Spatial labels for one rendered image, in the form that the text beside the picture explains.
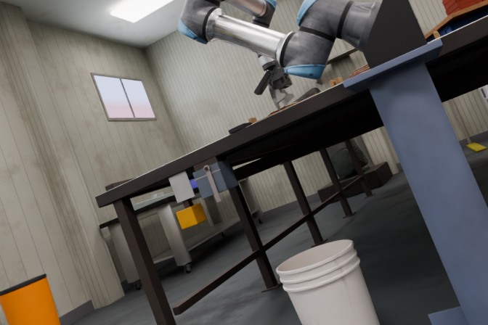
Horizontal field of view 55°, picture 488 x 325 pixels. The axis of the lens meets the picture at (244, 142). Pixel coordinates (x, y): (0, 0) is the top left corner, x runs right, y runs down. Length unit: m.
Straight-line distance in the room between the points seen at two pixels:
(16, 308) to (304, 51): 3.28
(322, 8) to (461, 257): 0.80
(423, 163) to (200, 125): 7.39
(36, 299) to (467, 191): 3.42
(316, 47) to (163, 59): 7.64
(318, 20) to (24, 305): 3.32
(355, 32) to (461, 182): 0.51
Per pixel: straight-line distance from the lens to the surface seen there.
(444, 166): 1.38
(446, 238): 1.42
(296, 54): 1.45
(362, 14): 1.42
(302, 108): 1.76
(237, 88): 8.31
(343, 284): 1.68
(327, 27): 1.45
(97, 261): 5.78
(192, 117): 8.65
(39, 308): 4.16
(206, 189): 1.97
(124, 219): 2.32
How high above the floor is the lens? 0.71
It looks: 5 degrees up
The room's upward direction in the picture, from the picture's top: 22 degrees counter-clockwise
